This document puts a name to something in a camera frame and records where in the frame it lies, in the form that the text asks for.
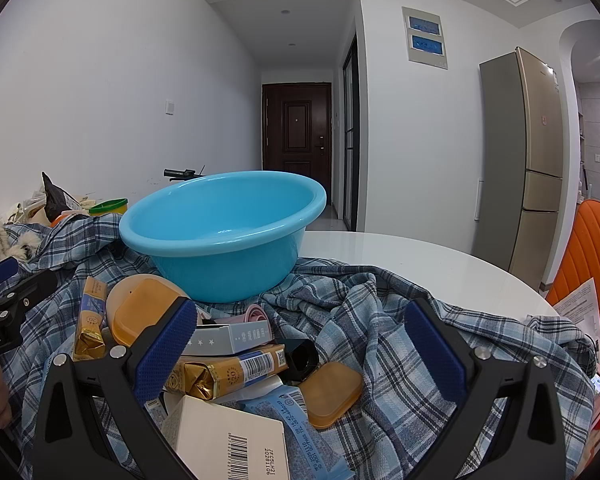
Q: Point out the blue plaid shirt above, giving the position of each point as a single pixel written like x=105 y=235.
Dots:
x=353 y=314

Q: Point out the grey starred small box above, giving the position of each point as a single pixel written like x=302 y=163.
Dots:
x=228 y=339

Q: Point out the black snack bag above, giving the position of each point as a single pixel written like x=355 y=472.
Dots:
x=57 y=200

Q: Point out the white light switch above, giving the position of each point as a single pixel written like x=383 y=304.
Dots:
x=170 y=106

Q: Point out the yellow green-rimmed container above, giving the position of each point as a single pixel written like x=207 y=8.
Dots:
x=117 y=206

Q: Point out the orange snack bag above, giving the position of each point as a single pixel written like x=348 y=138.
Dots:
x=68 y=214

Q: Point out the white black fuzzy knit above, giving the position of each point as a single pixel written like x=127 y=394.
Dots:
x=0 y=239

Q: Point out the dark brown door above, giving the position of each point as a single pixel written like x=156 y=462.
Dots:
x=297 y=130

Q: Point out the light blue wipes packet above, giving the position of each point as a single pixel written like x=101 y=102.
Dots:
x=309 y=455

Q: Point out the wall electrical panel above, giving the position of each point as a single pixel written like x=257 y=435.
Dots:
x=424 y=38

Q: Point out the gold foil pack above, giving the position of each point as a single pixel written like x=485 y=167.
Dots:
x=210 y=378

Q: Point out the beige round vented case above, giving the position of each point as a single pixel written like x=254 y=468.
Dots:
x=137 y=302

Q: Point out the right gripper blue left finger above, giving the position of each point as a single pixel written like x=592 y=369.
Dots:
x=158 y=348

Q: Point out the black glass sliding door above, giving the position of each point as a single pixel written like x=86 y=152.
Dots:
x=351 y=136

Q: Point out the white barcode cardboard box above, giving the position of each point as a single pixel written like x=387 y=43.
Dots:
x=220 y=443

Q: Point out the orange soap bar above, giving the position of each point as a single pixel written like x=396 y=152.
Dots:
x=330 y=392

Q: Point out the white paper sheet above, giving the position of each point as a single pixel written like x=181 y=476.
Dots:
x=581 y=307

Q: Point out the black bicycle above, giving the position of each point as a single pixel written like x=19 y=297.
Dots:
x=182 y=175

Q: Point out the blue plastic basin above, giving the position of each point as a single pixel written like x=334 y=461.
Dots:
x=226 y=237

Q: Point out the orange chair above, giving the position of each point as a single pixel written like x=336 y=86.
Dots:
x=581 y=260

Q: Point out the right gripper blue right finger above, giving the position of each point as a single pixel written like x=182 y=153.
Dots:
x=440 y=348

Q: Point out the gold refrigerator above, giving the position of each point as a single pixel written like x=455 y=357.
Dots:
x=522 y=165

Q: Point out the pink roll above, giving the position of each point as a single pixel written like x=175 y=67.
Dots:
x=254 y=313

